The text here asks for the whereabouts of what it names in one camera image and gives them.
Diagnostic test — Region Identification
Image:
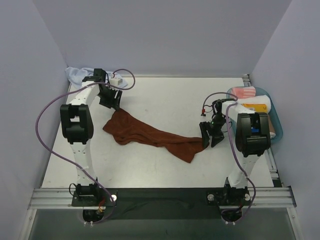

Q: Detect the brown towel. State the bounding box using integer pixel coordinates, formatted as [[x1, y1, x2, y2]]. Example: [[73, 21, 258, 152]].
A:
[[102, 109, 208, 163]]

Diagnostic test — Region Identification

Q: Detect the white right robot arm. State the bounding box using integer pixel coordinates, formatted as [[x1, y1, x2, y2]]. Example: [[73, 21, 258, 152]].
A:
[[199, 98, 271, 205]]

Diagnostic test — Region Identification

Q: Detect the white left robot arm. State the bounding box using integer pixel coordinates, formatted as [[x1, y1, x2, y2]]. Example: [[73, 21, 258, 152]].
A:
[[60, 68, 122, 206]]

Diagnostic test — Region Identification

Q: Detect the pink striped rolled towel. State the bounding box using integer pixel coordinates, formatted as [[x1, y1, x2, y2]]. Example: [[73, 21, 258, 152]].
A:
[[230, 86, 256, 99]]

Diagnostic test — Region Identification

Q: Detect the light blue towel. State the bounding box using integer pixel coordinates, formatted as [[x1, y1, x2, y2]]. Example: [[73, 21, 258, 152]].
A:
[[65, 66, 128, 89]]

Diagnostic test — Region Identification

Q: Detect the yellow rolled towel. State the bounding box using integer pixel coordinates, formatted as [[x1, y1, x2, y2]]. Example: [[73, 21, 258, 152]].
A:
[[241, 103, 268, 113]]

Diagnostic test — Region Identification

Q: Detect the white rolled towel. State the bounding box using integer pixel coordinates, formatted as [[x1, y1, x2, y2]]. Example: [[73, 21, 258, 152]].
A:
[[237, 95, 272, 113]]

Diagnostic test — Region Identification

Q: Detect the tan rolled towel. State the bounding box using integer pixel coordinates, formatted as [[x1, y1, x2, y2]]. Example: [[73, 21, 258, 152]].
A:
[[268, 115, 276, 139]]

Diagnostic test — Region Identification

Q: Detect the blue plastic tray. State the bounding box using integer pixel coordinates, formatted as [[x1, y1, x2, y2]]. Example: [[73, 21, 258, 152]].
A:
[[227, 86, 283, 144]]

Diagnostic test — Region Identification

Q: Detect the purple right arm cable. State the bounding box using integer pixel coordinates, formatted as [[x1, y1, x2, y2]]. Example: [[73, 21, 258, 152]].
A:
[[201, 92, 256, 224]]

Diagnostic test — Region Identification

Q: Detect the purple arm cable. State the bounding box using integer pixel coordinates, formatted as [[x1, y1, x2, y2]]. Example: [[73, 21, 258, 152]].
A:
[[201, 92, 256, 224], [35, 68, 136, 224]]

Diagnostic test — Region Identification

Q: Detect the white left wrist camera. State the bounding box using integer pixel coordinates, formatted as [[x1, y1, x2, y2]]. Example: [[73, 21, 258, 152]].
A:
[[109, 77, 125, 88]]

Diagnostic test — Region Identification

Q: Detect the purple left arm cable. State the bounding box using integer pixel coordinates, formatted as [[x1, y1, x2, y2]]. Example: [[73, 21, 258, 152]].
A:
[[35, 68, 136, 224]]

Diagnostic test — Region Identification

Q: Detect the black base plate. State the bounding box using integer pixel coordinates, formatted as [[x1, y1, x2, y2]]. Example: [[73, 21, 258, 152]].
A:
[[71, 186, 252, 223]]

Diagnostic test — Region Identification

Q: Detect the aluminium frame rail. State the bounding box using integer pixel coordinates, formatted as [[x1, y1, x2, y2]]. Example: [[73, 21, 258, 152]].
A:
[[28, 187, 297, 210]]

